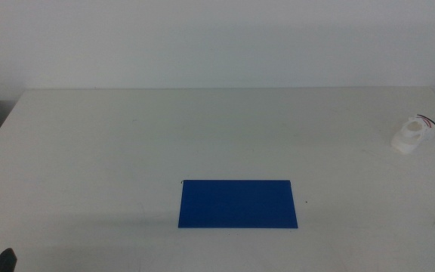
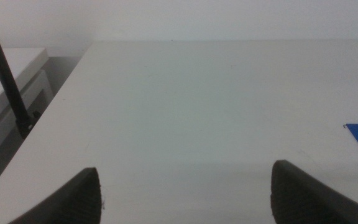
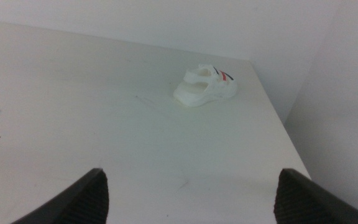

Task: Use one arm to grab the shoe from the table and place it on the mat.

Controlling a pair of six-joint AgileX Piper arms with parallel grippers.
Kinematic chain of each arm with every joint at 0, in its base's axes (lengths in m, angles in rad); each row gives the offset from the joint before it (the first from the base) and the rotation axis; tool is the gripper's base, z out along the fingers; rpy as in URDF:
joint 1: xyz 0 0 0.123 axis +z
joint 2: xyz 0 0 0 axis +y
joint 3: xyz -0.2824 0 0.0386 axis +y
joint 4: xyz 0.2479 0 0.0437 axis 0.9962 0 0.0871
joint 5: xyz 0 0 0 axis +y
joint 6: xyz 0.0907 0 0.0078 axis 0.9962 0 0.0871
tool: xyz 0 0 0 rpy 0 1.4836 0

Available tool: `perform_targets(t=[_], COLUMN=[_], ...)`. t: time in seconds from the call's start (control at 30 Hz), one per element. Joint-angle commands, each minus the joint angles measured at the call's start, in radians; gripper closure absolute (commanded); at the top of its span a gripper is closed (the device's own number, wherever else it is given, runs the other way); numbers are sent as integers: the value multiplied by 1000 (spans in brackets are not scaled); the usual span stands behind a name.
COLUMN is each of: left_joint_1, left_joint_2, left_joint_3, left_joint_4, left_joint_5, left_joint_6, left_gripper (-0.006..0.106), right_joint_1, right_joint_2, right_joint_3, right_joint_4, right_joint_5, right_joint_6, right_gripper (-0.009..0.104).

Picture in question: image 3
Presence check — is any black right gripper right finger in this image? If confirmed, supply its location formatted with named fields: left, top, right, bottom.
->
left=273, top=168, right=358, bottom=224

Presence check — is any white sandal with striped straps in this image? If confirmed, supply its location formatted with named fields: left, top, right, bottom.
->
left=173, top=63, right=239, bottom=108

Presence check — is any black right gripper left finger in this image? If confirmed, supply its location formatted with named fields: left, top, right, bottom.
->
left=11, top=168, right=109, bottom=224

